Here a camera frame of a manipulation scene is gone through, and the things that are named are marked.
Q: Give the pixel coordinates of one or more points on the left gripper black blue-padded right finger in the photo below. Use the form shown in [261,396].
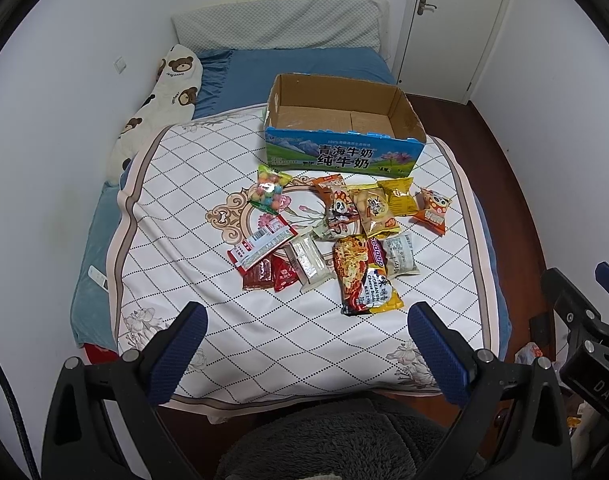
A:
[533,443]

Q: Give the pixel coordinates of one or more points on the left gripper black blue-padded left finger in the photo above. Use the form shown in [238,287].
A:
[79,440]

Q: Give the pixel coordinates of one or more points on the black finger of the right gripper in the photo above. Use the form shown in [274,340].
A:
[576,311]

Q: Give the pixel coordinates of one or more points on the orange panda snack packet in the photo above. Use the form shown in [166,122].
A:
[432,210]

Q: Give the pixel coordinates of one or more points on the white grey snack packet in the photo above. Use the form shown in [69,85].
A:
[399,255]

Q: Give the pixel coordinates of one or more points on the yellow chips packet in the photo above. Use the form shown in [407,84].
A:
[400,196]

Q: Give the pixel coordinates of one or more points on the cheese ramen noodle packet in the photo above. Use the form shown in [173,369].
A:
[365,287]

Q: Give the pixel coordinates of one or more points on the yellow cracker packet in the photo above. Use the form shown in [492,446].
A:
[374,211]

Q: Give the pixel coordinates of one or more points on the dark red jujube packet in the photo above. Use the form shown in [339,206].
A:
[260,276]

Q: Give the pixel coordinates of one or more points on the panda biscuit packet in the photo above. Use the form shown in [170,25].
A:
[341,212]

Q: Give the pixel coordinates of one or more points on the white wafer packet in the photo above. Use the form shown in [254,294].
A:
[310,265]

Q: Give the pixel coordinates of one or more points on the pale green small packet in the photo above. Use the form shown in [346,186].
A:
[323,231]

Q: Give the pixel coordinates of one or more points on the red white snack packet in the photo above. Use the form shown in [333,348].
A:
[261,244]

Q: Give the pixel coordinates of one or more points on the colourful candy balls bag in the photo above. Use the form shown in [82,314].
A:
[266,194]

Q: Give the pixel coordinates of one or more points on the bright red snack packet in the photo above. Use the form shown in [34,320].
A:
[284,274]

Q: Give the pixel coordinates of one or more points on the dark fuzzy cushion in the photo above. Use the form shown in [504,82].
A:
[362,436]

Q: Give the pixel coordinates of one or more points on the white remote control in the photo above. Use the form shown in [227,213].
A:
[98,277]

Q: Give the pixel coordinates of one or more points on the white door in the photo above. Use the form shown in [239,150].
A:
[441,53]

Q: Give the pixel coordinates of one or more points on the cardboard milk box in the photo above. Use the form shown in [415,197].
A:
[316,122]

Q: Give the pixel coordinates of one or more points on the bear print long pillow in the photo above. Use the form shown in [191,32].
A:
[172,101]

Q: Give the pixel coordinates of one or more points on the white dotted pillow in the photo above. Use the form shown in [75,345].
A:
[285,24]

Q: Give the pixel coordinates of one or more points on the blue bed sheet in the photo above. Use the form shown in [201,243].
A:
[230,79]

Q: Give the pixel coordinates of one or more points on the metal door handle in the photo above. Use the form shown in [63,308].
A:
[425,6]

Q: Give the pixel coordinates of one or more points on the wall socket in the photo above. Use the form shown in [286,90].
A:
[120,65]

